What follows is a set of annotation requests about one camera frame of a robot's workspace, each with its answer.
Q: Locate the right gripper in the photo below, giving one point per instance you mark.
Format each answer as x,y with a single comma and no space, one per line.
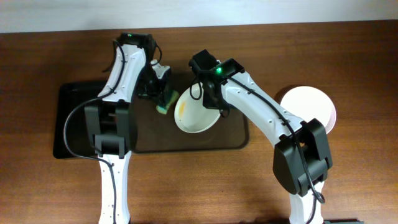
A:
209,103

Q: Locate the white plate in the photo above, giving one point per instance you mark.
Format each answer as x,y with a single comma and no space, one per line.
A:
308,103
190,115

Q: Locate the black plastic tray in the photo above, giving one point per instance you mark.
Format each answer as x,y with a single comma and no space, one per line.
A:
70,95

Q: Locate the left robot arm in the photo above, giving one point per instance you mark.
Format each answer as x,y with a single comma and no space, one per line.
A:
110,122

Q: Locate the brown serving tray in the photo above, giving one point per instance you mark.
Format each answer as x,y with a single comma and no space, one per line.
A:
159,133

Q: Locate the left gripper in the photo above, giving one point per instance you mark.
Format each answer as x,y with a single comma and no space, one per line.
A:
158,92

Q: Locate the green yellow sponge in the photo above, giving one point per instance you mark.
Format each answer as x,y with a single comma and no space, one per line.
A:
169,99

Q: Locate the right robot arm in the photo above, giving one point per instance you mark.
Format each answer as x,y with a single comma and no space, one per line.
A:
302,154

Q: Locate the white plate top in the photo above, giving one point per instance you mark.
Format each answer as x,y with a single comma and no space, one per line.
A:
190,115

